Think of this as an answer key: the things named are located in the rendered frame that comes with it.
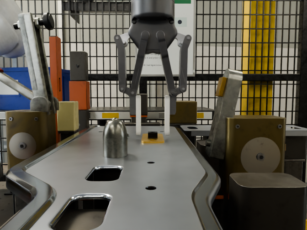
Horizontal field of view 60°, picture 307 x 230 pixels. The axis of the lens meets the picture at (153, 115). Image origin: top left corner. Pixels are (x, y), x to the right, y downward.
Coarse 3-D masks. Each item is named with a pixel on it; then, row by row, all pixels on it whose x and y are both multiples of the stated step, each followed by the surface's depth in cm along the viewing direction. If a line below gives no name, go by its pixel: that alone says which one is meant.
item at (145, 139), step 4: (148, 132) 47; (152, 132) 48; (156, 132) 47; (144, 136) 48; (148, 136) 47; (152, 136) 47; (156, 136) 47; (160, 136) 48; (144, 140) 44; (148, 140) 44; (152, 140) 45; (156, 140) 44; (160, 140) 44
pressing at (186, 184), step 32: (96, 128) 62; (128, 128) 62; (160, 128) 62; (32, 160) 31; (64, 160) 32; (96, 160) 32; (128, 160) 32; (160, 160) 32; (192, 160) 32; (32, 192) 22; (64, 192) 22; (96, 192) 22; (128, 192) 22; (160, 192) 22; (192, 192) 22; (32, 224) 16; (128, 224) 17; (160, 224) 17; (192, 224) 17
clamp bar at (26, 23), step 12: (24, 24) 44; (36, 24) 45; (48, 24) 45; (24, 36) 44; (36, 36) 45; (24, 48) 44; (36, 48) 44; (36, 60) 45; (36, 72) 45; (48, 72) 48; (36, 84) 45; (48, 84) 48; (36, 96) 45; (48, 96) 48
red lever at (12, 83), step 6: (0, 72) 46; (0, 78) 46; (6, 78) 46; (12, 78) 47; (6, 84) 46; (12, 84) 46; (18, 84) 46; (18, 90) 46; (24, 90) 46; (30, 90) 47; (24, 96) 46; (30, 96) 46
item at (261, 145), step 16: (240, 128) 39; (256, 128) 39; (272, 128) 39; (240, 144) 39; (256, 144) 39; (272, 144) 39; (224, 160) 41; (240, 160) 40; (256, 160) 39; (272, 160) 40; (224, 176) 41; (224, 192) 42; (224, 208) 45; (224, 224) 45
